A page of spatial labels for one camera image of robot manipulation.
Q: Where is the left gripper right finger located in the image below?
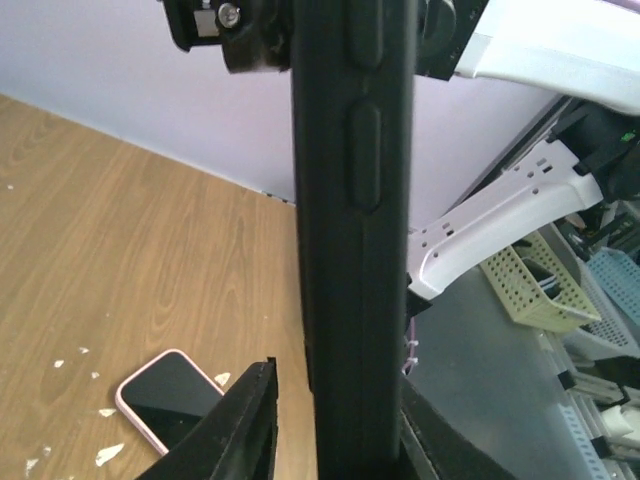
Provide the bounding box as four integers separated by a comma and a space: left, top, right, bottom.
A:
397, 379, 515, 480

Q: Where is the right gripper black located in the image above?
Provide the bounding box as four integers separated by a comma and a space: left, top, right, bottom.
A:
159, 0, 489, 82

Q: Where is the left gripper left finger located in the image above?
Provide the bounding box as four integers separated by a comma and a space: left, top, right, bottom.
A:
139, 357, 278, 480

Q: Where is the black phone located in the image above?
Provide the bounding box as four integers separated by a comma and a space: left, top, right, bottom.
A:
292, 1, 418, 479

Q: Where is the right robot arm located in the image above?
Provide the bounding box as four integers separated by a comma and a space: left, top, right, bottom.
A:
164, 1, 639, 320

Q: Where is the pink case phone left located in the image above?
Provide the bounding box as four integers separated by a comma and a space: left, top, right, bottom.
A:
115, 349, 224, 455

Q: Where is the white debris pile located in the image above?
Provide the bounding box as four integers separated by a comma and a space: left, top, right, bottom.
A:
22, 344, 232, 476

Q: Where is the cream perforated basket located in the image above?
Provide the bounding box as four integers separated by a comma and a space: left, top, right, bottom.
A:
480, 232, 601, 333

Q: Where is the blue perforated basket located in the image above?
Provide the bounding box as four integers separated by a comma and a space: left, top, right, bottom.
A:
563, 248, 639, 360

